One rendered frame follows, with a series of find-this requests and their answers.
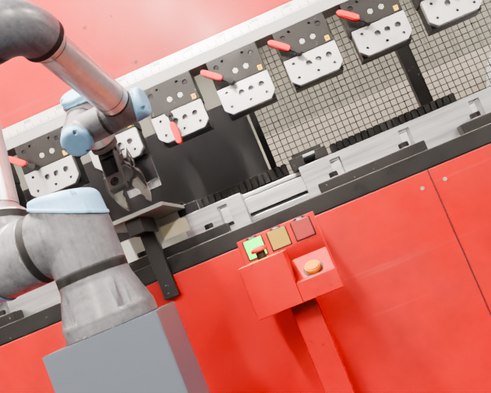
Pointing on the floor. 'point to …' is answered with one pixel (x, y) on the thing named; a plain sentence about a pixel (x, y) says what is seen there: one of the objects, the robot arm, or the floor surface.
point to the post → (412, 72)
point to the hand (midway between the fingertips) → (138, 203)
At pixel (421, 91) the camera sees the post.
